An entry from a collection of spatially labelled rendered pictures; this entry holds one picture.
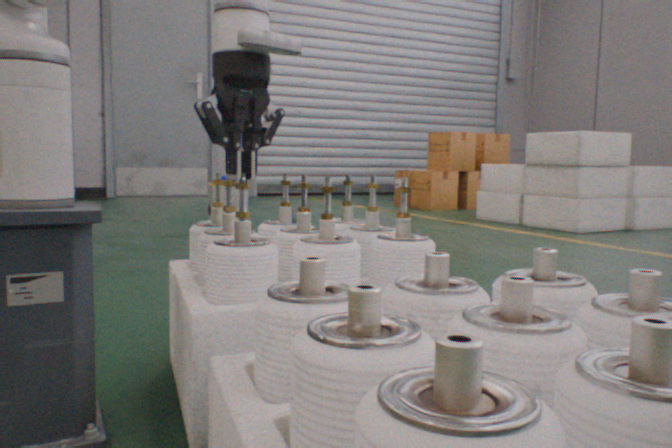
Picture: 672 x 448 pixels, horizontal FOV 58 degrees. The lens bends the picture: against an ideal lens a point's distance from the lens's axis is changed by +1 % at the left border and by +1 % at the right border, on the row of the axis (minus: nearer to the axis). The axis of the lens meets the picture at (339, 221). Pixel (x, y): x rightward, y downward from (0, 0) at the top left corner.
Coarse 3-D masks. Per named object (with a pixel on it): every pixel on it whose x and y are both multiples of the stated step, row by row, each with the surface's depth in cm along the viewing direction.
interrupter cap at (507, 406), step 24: (384, 384) 29; (408, 384) 29; (432, 384) 30; (504, 384) 30; (384, 408) 27; (408, 408) 27; (432, 408) 27; (480, 408) 27; (504, 408) 27; (528, 408) 27; (432, 432) 25; (456, 432) 25; (480, 432) 24; (504, 432) 25
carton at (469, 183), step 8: (464, 176) 466; (472, 176) 464; (480, 176) 467; (464, 184) 467; (472, 184) 464; (480, 184) 468; (464, 192) 467; (472, 192) 465; (464, 200) 467; (472, 200) 466; (464, 208) 467; (472, 208) 467
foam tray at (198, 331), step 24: (192, 288) 84; (192, 312) 71; (216, 312) 72; (240, 312) 73; (192, 336) 71; (216, 336) 72; (240, 336) 73; (192, 360) 72; (192, 384) 72; (192, 408) 72; (192, 432) 73
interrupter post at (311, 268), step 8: (312, 256) 51; (304, 264) 49; (312, 264) 49; (320, 264) 49; (304, 272) 49; (312, 272) 49; (320, 272) 49; (304, 280) 49; (312, 280) 49; (320, 280) 49; (304, 288) 49; (312, 288) 49; (320, 288) 50
